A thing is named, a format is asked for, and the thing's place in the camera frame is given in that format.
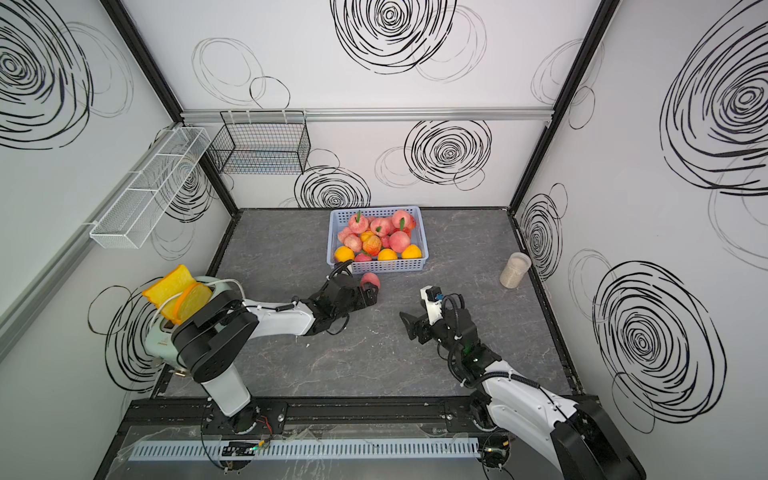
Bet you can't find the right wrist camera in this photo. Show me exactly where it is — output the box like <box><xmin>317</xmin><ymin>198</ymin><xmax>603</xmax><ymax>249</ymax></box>
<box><xmin>420</xmin><ymin>286</ymin><xmax>444</xmax><ymax>325</ymax></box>

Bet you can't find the pink peach with leaf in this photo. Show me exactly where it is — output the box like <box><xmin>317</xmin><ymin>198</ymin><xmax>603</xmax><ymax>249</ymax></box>
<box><xmin>348</xmin><ymin>211</ymin><xmax>370</xmax><ymax>235</ymax></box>

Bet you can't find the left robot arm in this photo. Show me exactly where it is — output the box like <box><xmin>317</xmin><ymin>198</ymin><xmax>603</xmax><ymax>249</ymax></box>
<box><xmin>171</xmin><ymin>268</ymin><xmax>380</xmax><ymax>432</ymax></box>

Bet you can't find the light blue plastic basket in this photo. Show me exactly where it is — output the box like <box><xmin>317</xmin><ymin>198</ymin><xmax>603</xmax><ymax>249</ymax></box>
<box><xmin>326</xmin><ymin>206</ymin><xmax>429</xmax><ymax>274</ymax></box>

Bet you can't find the mint green toaster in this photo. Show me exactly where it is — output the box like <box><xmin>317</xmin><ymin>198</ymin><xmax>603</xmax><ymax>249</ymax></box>
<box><xmin>143</xmin><ymin>275</ymin><xmax>245</xmax><ymax>372</ymax></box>

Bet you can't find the yellow toast slice front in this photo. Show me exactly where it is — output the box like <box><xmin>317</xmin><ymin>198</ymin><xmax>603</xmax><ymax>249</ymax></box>
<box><xmin>171</xmin><ymin>283</ymin><xmax>213</xmax><ymax>325</ymax></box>

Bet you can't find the black wire wall basket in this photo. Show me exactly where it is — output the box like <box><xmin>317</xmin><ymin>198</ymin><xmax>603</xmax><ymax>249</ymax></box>
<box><xmin>209</xmin><ymin>110</ymin><xmax>311</xmax><ymax>175</ymax></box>

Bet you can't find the yellow toast slice rear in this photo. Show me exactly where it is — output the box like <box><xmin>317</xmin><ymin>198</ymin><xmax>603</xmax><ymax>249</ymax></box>
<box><xmin>142</xmin><ymin>265</ymin><xmax>196</xmax><ymax>322</ymax></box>

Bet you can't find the grey slotted cable duct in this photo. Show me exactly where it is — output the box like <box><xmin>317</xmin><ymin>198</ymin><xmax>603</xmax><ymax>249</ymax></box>
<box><xmin>128</xmin><ymin>438</ymin><xmax>480</xmax><ymax>463</ymax></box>

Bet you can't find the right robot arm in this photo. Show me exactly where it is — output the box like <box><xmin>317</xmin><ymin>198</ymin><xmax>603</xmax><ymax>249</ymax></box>
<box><xmin>399</xmin><ymin>299</ymin><xmax>647</xmax><ymax>479</ymax></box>

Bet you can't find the yellow toast slice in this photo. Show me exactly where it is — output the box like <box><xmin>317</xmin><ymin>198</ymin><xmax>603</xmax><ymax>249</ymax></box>
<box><xmin>142</xmin><ymin>265</ymin><xmax>196</xmax><ymax>322</ymax></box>
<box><xmin>171</xmin><ymin>283</ymin><xmax>213</xmax><ymax>325</ymax></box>

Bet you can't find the frosted plastic cup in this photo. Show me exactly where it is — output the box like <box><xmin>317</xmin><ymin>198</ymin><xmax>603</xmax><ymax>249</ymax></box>
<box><xmin>499</xmin><ymin>252</ymin><xmax>532</xmax><ymax>289</ymax></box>

